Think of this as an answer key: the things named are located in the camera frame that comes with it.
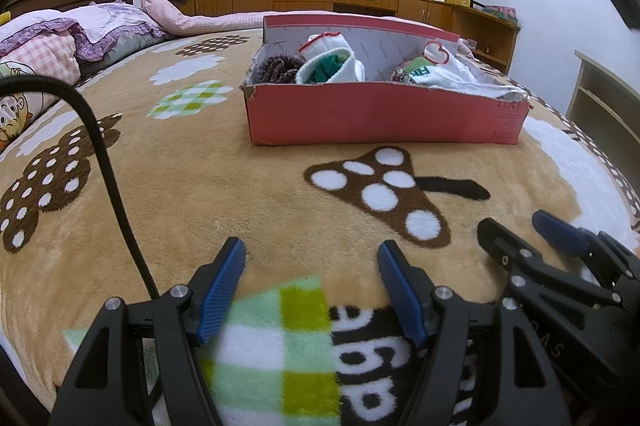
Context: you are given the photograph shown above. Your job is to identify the white socks with red ring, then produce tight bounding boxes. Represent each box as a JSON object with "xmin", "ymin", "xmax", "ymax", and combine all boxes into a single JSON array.
[{"xmin": 415, "ymin": 39, "xmax": 530, "ymax": 102}]

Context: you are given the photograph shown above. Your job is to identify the pink patterned box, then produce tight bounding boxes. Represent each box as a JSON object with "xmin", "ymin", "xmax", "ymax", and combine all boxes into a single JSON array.
[{"xmin": 482, "ymin": 4, "xmax": 517, "ymax": 20}]

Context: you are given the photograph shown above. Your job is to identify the black cable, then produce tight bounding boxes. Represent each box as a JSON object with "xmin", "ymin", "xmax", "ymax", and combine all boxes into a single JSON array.
[{"xmin": 0, "ymin": 76, "xmax": 161, "ymax": 302}]

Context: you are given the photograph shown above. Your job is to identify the pink checked quilt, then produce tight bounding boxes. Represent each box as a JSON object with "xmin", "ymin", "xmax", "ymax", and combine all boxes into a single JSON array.
[{"xmin": 141, "ymin": 0, "xmax": 416, "ymax": 38}]

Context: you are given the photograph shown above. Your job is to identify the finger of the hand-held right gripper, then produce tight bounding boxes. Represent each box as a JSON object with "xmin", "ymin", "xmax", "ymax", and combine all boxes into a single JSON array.
[
  {"xmin": 477, "ymin": 219, "xmax": 601, "ymax": 307},
  {"xmin": 532, "ymin": 210, "xmax": 640, "ymax": 302}
]

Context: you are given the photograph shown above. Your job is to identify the light wooden shelf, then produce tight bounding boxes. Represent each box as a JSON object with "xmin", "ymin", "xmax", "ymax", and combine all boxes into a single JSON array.
[{"xmin": 565, "ymin": 50, "xmax": 640, "ymax": 157}]

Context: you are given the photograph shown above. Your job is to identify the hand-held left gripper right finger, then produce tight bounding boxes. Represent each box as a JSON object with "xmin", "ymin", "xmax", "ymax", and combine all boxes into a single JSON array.
[{"xmin": 377, "ymin": 240, "xmax": 571, "ymax": 426}]

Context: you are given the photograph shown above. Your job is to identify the pink checked cartoon pillow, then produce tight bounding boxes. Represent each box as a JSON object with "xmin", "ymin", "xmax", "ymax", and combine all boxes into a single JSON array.
[{"xmin": 0, "ymin": 31, "xmax": 83, "ymax": 152}]

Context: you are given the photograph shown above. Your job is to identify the green white sock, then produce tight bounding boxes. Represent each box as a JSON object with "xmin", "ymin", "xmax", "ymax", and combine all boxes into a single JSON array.
[
  {"xmin": 314, "ymin": 54, "xmax": 352, "ymax": 83},
  {"xmin": 400, "ymin": 60, "xmax": 435, "ymax": 86}
]

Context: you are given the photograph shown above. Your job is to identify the white sock red trim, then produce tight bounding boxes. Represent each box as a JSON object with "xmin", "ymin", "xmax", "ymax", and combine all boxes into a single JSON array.
[{"xmin": 295, "ymin": 34, "xmax": 368, "ymax": 84}]

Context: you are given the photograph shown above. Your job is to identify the red cardboard shoe box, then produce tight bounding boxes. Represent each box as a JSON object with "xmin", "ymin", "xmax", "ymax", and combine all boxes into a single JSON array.
[{"xmin": 240, "ymin": 15, "xmax": 531, "ymax": 146}]

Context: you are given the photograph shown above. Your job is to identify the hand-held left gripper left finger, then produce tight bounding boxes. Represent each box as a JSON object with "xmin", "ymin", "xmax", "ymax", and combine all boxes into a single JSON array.
[{"xmin": 47, "ymin": 237, "xmax": 247, "ymax": 426}]

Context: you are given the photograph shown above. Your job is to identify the maroon sock with tan cuff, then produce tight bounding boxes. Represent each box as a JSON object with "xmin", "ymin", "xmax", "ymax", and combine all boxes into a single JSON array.
[{"xmin": 256, "ymin": 55, "xmax": 306, "ymax": 84}]

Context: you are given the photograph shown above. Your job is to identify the purple ruffled pillow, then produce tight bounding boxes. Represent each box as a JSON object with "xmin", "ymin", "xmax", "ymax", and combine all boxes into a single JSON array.
[{"xmin": 47, "ymin": 2, "xmax": 176, "ymax": 62}]

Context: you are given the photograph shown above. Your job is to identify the pink ruffled pillow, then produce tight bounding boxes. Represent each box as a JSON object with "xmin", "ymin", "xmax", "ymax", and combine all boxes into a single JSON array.
[{"xmin": 0, "ymin": 9, "xmax": 83, "ymax": 57}]

